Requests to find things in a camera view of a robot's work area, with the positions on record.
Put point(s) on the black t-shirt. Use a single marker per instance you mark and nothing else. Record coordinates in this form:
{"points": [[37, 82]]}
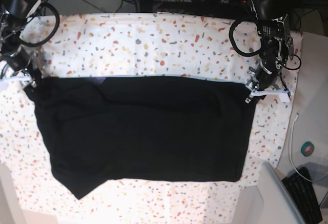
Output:
{"points": [[154, 128]]}

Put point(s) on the grey laptop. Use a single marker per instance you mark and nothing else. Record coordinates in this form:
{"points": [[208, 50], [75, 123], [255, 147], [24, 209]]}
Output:
{"points": [[278, 206]]}

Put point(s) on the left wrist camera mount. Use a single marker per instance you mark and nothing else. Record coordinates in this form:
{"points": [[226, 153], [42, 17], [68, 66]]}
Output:
{"points": [[283, 94]]}

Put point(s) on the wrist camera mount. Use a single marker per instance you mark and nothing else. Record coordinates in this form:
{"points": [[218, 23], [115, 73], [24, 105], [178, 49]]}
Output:
{"points": [[283, 94], [12, 81]]}

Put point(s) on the black keyboard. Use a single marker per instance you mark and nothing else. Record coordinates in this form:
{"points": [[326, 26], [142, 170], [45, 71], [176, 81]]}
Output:
{"points": [[303, 195]]}

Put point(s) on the terrazzo patterned tablecloth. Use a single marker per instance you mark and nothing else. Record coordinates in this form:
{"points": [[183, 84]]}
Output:
{"points": [[135, 45]]}

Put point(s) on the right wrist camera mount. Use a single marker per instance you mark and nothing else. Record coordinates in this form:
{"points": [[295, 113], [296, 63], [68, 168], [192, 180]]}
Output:
{"points": [[12, 81]]}

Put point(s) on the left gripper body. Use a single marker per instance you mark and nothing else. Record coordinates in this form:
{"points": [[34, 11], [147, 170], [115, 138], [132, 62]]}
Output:
{"points": [[263, 76]]}

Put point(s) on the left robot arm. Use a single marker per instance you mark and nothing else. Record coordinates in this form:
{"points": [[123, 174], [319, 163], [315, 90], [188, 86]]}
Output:
{"points": [[271, 18]]}

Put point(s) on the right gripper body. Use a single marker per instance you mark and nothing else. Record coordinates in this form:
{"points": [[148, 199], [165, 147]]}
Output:
{"points": [[25, 71]]}

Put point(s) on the green tape roll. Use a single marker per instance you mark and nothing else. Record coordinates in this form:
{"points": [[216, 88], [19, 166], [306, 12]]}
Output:
{"points": [[307, 149]]}

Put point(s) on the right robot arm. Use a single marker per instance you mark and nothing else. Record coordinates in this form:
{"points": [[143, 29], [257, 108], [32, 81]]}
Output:
{"points": [[15, 16]]}

